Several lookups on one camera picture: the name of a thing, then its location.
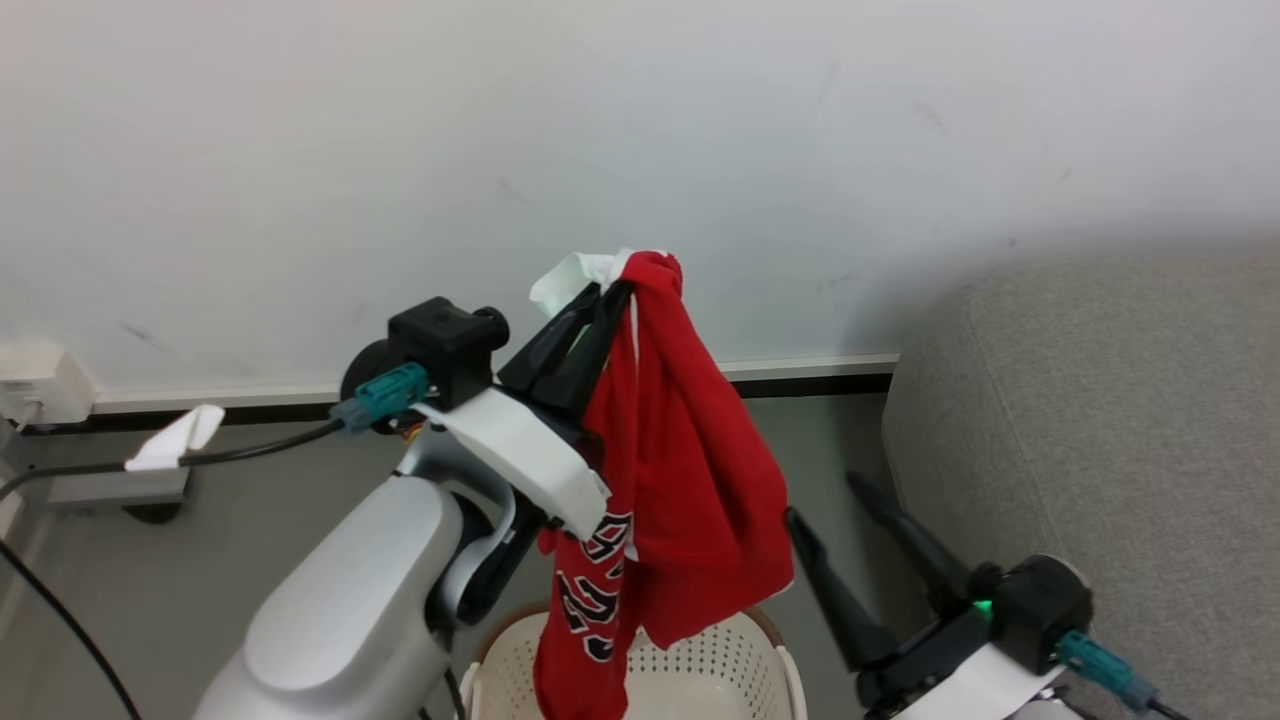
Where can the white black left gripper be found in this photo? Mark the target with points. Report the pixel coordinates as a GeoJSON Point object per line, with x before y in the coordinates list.
{"type": "Point", "coordinates": [520, 455]}

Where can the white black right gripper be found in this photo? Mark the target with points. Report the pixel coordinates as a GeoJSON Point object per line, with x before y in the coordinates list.
{"type": "Point", "coordinates": [950, 670]}

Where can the red basketball jersey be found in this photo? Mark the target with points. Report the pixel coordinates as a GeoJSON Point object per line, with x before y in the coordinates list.
{"type": "Point", "coordinates": [690, 470]}

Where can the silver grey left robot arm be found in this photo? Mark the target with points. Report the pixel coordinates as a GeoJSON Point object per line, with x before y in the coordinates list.
{"type": "Point", "coordinates": [340, 600]}

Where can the white perforated laundry basket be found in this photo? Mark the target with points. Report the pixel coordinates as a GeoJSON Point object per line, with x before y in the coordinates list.
{"type": "Point", "coordinates": [715, 675]}

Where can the white black baseboard strip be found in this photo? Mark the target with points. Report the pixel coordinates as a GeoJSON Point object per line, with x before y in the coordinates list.
{"type": "Point", "coordinates": [800, 372]}

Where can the grey fabric sofa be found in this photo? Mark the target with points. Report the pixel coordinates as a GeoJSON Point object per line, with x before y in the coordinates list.
{"type": "Point", "coordinates": [1120, 430]}

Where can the grey floor box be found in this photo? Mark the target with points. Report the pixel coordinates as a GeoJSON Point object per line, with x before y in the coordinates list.
{"type": "Point", "coordinates": [110, 485]}

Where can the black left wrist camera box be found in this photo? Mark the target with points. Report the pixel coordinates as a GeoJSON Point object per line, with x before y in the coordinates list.
{"type": "Point", "coordinates": [445, 345]}

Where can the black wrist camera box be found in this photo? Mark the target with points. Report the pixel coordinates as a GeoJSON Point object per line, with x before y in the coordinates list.
{"type": "Point", "coordinates": [445, 345]}
{"type": "Point", "coordinates": [1040, 605]}

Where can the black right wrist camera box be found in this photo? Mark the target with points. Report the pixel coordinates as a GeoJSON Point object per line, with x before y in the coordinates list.
{"type": "Point", "coordinates": [1040, 605]}

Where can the white wall socket box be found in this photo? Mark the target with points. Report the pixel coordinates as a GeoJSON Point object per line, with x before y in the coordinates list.
{"type": "Point", "coordinates": [40, 385]}

